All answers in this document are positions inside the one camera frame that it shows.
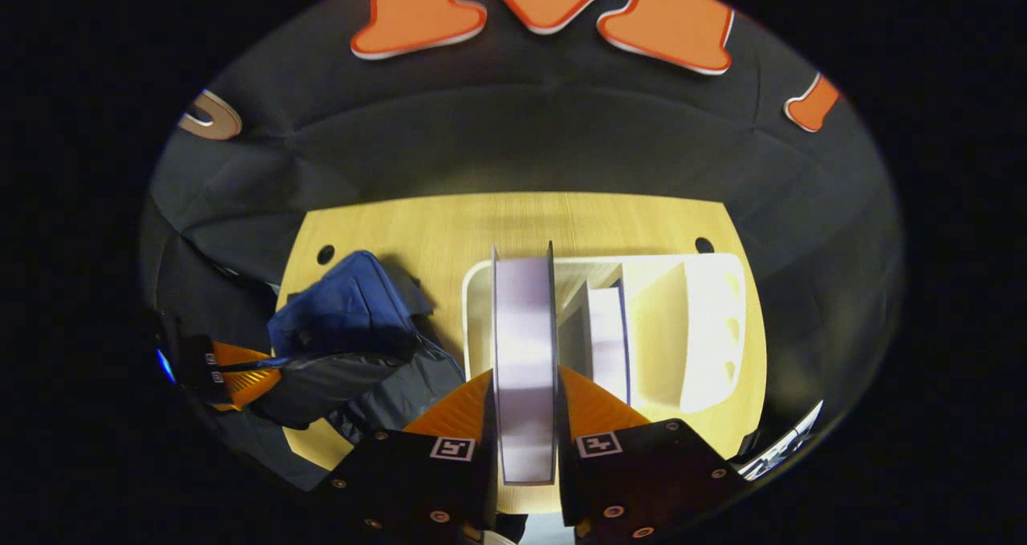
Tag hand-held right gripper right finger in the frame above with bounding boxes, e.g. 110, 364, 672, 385
556, 364, 751, 542

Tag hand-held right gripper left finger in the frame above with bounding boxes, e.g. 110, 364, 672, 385
313, 368, 498, 542

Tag blue schoolbag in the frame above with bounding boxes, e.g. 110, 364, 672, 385
241, 250, 468, 453

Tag blue spine book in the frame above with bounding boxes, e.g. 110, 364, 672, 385
586, 283, 632, 407

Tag white plastic bookshelf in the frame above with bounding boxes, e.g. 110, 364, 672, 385
461, 252, 747, 417

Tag white spine book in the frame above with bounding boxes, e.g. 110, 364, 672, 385
491, 242, 558, 486

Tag black backdrop cloth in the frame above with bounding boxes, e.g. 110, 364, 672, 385
140, 0, 906, 482

